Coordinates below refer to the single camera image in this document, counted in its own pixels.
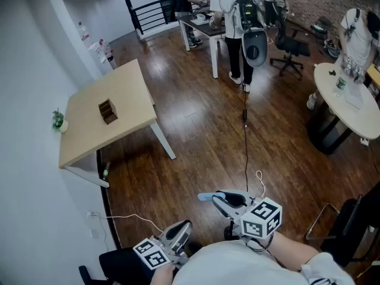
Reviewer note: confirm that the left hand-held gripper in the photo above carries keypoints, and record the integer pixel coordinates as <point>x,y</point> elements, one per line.
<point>154,258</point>

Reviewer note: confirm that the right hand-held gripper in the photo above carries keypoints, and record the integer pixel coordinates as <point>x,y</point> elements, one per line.
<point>261,218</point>

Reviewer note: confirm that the small blue object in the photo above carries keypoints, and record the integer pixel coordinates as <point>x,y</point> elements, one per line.
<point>205,196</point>

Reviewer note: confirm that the person's right forearm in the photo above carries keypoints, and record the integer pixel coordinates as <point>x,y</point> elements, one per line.
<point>294,248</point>

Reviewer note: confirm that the person's left forearm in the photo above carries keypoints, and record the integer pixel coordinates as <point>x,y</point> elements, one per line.
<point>161,275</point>

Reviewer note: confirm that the person's black shoe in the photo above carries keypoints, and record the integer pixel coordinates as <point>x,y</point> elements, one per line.
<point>193,247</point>

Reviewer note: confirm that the person's white shirt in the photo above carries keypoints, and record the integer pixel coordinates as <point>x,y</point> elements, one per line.
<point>237,266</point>

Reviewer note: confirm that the green glass bottle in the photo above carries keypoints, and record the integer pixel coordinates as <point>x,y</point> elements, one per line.
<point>106,172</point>

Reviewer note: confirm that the black mesh chair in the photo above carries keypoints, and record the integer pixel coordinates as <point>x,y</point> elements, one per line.
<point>86,273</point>

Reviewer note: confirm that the brown wooden desk organizer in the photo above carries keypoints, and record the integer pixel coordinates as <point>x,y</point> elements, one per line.
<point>108,111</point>

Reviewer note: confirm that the round white table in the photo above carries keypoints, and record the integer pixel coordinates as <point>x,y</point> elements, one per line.
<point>326,82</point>

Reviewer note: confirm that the green label water bottle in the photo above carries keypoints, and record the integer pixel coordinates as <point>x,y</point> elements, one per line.
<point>340,85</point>

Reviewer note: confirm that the light wooden table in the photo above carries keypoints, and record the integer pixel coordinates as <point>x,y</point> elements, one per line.
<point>118,85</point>

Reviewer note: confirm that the small plant in white pot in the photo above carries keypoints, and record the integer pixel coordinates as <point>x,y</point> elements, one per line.
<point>60,125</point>

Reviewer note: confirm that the flat white box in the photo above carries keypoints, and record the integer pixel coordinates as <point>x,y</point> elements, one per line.
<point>354,95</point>

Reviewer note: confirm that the small black object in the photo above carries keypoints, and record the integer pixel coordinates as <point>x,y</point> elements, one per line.
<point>332,72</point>

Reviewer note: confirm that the black office chair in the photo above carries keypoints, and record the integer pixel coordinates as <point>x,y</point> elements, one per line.
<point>292,44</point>

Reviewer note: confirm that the dark table with white legs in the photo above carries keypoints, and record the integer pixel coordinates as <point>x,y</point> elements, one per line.
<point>205,27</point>

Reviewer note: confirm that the white water dispenser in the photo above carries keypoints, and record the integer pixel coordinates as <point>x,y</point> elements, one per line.
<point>101,53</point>

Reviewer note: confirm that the black metal railing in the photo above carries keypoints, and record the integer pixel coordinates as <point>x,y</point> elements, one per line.
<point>148,13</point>

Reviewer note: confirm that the white wall socket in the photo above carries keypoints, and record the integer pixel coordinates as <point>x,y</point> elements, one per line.
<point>94,233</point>

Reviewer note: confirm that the white wall charger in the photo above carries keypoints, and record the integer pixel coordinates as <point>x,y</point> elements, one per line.
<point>92,214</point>

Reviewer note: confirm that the black metal frame chair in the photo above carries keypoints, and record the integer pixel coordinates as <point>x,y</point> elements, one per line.
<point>350,218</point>

